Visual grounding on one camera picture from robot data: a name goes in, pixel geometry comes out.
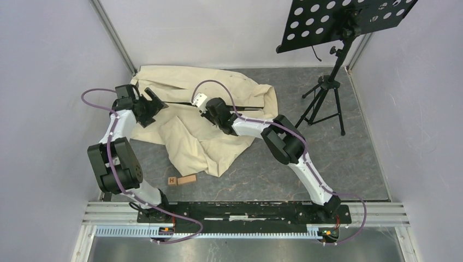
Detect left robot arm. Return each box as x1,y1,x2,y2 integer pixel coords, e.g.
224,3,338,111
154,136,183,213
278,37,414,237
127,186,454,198
87,84,171,223

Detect white slotted cable duct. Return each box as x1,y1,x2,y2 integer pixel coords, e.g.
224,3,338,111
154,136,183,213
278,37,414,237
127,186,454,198
95,225,322,240

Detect wooden rectangular block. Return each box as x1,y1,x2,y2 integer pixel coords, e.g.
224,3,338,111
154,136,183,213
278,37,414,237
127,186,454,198
177,174,197,185

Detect wooden letter cube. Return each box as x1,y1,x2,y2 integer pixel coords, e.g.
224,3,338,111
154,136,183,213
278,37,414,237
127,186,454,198
168,177,178,186

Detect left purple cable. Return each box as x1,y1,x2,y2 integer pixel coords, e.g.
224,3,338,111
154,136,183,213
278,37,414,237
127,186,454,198
81,88,204,245

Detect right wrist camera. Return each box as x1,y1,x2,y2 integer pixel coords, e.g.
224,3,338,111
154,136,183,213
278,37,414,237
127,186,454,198
192,93,209,108

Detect black perforated music stand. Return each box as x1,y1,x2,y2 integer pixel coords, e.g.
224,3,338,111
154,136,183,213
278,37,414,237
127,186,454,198
276,0,416,135

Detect aluminium frame rail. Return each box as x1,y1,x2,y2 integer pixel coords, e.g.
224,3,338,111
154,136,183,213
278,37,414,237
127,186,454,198
90,0,138,76

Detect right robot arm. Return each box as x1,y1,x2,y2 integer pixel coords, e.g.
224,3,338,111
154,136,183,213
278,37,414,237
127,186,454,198
192,93,341,223

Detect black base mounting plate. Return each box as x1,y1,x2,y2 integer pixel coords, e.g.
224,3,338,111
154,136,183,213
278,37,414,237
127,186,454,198
137,201,352,234

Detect cream zip-up jacket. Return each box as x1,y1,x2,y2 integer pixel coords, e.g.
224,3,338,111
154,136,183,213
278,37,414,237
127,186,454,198
132,65,278,177

